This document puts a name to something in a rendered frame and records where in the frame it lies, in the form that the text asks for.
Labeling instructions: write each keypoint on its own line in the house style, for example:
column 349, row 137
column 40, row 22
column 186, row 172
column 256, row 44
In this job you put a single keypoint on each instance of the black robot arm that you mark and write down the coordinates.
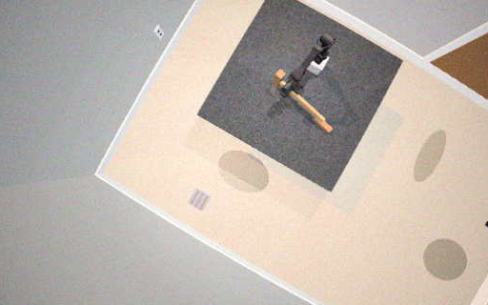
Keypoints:
column 318, row 54

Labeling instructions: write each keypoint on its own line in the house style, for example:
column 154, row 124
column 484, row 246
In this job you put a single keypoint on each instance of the light wooden rail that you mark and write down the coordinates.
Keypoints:
column 305, row 105

